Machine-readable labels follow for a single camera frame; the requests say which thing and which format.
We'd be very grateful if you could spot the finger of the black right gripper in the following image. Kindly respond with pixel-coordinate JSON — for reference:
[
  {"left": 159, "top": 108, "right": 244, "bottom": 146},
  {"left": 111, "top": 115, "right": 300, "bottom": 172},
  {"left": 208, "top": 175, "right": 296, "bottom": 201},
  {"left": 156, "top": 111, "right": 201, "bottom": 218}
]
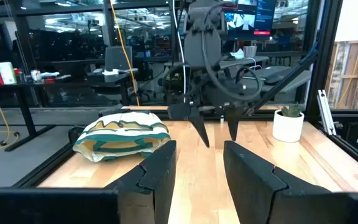
[
  {"left": 224, "top": 105, "right": 246, "bottom": 142},
  {"left": 187, "top": 106, "right": 211, "bottom": 149}
]

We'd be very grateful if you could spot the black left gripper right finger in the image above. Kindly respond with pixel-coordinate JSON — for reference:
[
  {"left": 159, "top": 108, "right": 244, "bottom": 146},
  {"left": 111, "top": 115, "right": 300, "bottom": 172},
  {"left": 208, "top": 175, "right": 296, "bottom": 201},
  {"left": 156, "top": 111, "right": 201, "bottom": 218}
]
[{"left": 223, "top": 140, "right": 333, "bottom": 224}]

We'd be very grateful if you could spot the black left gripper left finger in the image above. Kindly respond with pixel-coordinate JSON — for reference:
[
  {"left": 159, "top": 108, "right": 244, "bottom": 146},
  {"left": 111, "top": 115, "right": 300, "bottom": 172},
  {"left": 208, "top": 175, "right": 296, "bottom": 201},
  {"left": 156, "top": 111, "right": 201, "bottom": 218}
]
[{"left": 104, "top": 139, "right": 177, "bottom": 224}]

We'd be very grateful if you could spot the beige green canvas gardening bag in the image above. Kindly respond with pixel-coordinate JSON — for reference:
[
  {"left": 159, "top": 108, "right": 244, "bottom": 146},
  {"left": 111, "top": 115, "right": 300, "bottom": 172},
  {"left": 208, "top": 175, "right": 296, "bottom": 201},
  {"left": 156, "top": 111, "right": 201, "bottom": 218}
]
[{"left": 72, "top": 111, "right": 172, "bottom": 163}]

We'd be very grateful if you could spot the crumpled white tissue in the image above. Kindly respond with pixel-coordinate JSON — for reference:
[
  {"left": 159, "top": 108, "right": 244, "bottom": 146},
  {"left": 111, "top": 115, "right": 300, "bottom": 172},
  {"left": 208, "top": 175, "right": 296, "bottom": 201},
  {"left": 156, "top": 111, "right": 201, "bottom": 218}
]
[{"left": 229, "top": 48, "right": 246, "bottom": 60}]

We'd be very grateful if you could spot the succulent in white pot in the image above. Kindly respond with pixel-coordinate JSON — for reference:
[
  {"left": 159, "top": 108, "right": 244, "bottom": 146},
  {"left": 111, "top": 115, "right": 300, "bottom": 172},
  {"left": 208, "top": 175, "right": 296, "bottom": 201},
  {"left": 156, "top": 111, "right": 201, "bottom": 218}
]
[{"left": 272, "top": 102, "right": 305, "bottom": 143}]

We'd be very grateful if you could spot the grey cup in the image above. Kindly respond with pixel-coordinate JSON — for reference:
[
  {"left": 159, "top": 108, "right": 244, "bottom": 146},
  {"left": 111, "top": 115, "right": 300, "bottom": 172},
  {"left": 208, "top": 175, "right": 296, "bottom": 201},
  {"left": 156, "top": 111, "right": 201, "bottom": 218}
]
[{"left": 242, "top": 45, "right": 258, "bottom": 58}]

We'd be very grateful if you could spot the grey desk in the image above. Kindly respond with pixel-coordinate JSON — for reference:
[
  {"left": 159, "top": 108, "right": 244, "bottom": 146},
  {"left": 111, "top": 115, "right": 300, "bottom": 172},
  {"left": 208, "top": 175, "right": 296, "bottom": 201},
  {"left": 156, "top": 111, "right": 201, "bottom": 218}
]
[{"left": 163, "top": 55, "right": 313, "bottom": 94}]

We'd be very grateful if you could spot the computer monitor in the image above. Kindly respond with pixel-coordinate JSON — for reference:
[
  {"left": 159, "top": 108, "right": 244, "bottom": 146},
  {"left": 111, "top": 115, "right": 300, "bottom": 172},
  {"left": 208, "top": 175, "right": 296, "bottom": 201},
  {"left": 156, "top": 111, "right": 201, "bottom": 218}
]
[{"left": 222, "top": 0, "right": 277, "bottom": 40}]

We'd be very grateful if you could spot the silver aluminium extrusion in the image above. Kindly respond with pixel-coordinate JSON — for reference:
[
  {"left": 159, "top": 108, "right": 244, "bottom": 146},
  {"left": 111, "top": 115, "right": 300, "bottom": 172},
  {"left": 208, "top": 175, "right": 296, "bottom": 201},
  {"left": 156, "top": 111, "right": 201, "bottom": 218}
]
[{"left": 316, "top": 89, "right": 337, "bottom": 136}]

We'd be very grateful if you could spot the grey desktop monitor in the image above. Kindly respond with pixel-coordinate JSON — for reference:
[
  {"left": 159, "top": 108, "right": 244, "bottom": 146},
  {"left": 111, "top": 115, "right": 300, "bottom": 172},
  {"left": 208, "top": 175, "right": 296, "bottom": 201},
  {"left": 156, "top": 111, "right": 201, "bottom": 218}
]
[{"left": 103, "top": 45, "right": 134, "bottom": 73}]

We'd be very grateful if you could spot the small white object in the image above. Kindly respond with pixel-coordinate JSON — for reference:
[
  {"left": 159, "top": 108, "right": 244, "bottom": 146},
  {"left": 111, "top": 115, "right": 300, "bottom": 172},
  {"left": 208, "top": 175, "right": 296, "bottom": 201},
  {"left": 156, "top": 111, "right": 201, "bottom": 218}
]
[{"left": 40, "top": 71, "right": 61, "bottom": 79}]

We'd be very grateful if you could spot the black standing desk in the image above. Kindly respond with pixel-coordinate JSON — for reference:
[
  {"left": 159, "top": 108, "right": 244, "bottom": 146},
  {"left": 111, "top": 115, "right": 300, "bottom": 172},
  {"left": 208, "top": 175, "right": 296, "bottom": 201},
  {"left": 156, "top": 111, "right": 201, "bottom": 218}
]
[{"left": 0, "top": 73, "right": 134, "bottom": 152}]

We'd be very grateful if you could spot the white container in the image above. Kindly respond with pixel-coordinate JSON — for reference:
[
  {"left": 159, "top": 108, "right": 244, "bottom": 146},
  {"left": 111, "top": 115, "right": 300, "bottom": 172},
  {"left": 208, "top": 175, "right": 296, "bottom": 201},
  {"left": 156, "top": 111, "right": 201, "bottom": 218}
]
[{"left": 0, "top": 61, "right": 17, "bottom": 85}]

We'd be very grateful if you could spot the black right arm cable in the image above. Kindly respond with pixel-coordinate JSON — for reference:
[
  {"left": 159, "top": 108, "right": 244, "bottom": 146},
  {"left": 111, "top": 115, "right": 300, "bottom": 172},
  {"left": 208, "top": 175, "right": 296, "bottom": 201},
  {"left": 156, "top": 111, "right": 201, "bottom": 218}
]
[{"left": 201, "top": 2, "right": 263, "bottom": 102}]

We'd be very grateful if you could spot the white cable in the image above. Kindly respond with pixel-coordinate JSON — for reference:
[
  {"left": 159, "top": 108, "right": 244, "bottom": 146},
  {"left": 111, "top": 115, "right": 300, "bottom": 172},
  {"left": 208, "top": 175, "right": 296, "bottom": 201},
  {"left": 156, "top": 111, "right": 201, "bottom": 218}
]
[{"left": 172, "top": 0, "right": 187, "bottom": 104}]

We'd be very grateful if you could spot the black aluminium table frame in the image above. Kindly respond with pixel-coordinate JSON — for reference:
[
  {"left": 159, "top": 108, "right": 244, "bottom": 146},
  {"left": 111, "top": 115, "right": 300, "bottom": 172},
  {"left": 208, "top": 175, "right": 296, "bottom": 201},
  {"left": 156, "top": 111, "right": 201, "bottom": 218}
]
[{"left": 12, "top": 0, "right": 358, "bottom": 189}]

